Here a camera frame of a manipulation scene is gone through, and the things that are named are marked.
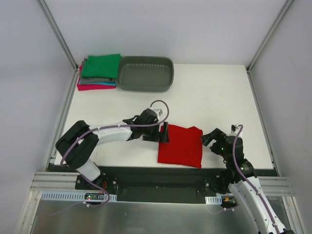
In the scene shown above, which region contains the red t shirt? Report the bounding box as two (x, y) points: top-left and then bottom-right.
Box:
(157, 124), (203, 169)

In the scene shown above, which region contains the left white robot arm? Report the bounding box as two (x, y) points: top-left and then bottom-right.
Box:
(56, 108), (170, 190)

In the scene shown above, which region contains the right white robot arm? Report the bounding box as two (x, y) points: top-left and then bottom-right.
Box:
(201, 124), (294, 234)

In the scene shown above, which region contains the grey plastic bin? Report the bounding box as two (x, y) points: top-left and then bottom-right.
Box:
(116, 56), (174, 93)

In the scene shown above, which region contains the teal folded t shirt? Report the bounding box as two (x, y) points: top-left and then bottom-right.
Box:
(97, 82), (117, 86)

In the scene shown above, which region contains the green folded t shirt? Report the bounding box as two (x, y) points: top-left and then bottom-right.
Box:
(81, 54), (122, 79)

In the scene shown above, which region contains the pink folded t shirt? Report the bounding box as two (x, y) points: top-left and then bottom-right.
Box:
(77, 66), (116, 91)

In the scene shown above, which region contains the grey folded t shirt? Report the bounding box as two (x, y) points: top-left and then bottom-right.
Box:
(80, 58), (115, 84)

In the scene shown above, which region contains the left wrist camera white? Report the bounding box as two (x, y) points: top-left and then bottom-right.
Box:
(149, 107), (163, 119)

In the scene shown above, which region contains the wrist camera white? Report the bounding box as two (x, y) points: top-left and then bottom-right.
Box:
(149, 107), (163, 119)
(229, 124), (243, 137)

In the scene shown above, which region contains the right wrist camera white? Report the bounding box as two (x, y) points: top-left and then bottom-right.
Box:
(229, 124), (243, 137)

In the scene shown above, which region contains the right aluminium rail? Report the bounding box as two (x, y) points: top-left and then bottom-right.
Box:
(246, 69), (280, 176)

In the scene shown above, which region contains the aluminium rail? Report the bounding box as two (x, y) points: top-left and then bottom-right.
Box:
(246, 69), (280, 176)
(42, 68), (79, 171)

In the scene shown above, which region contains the right white cable duct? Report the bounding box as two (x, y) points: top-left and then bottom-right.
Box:
(205, 195), (222, 205)

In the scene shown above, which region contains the white cable duct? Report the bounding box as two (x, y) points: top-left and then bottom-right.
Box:
(205, 195), (222, 205)
(41, 192), (117, 203)

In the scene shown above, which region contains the left aluminium rail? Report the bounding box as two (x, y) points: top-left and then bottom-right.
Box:
(42, 68), (79, 171)

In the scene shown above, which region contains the left white cable duct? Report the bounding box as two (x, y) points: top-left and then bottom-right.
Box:
(41, 192), (117, 203)

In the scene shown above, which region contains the left aluminium frame post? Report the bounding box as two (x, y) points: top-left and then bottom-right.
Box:
(36, 0), (78, 71)

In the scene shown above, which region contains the aluminium frame post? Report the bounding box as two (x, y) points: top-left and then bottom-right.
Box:
(246, 0), (295, 74)
(36, 0), (78, 71)

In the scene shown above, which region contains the right aluminium frame post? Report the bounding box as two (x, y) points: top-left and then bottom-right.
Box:
(246, 0), (295, 74)

